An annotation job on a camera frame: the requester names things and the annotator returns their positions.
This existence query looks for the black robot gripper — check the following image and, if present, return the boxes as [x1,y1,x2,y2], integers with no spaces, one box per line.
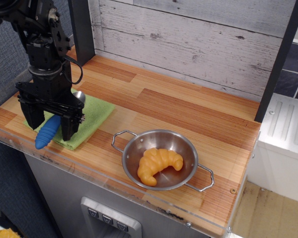
[15,65,85,141]

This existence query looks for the blue handled metal spoon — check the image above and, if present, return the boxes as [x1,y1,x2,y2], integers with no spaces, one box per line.
[34,91,86,150]

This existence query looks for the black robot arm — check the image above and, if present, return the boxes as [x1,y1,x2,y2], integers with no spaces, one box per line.
[0,0,84,141]

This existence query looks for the green folded cloth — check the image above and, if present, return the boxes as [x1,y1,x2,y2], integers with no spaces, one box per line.
[35,95,115,150]

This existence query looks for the grey toy kitchen cabinet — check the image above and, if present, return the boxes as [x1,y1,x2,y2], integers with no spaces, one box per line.
[25,155,207,238]

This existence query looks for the orange plastic croissant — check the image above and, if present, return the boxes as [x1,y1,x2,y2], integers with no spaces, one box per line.
[137,148,184,186]

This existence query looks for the silver button control panel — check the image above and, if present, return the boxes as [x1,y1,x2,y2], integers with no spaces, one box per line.
[80,196,143,238]

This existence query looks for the yellow toy at corner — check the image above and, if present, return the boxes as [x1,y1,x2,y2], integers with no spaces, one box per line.
[0,229,21,238]

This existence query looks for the white ribbed side cabinet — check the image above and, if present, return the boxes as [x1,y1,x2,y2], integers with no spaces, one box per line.
[247,94,298,201]

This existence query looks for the steel two-handled bowl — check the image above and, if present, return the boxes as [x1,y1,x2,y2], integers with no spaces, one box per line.
[112,129,215,192]

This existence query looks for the black left frame post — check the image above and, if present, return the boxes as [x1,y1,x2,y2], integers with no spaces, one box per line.
[68,0,95,66]

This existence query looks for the black frame post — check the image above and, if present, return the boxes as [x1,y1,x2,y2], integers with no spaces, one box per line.
[254,0,298,122]
[68,0,95,66]

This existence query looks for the black right frame post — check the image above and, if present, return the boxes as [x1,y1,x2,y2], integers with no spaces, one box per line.
[254,0,298,122]

